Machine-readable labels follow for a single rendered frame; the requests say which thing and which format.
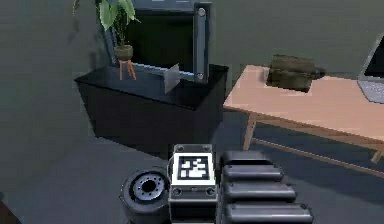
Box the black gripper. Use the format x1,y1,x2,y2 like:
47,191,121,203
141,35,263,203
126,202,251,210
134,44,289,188
119,168,172,224

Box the black television stand cabinet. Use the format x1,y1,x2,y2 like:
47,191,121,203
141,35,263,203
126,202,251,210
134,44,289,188
73,63,230,157

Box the grey framed television set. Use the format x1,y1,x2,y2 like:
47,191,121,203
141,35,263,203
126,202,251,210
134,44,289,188
99,0,214,94

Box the dark olive first-aid kit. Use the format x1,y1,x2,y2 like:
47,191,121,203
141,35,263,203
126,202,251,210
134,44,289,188
265,53,327,94

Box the green house plant in pot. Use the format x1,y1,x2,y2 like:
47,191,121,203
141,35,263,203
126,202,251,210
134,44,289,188
72,0,142,82

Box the light wooden table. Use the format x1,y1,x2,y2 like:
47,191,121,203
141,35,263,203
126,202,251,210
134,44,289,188
222,64,384,179

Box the grey laptop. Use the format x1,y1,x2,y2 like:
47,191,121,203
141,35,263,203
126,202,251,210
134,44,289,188
357,32,384,105

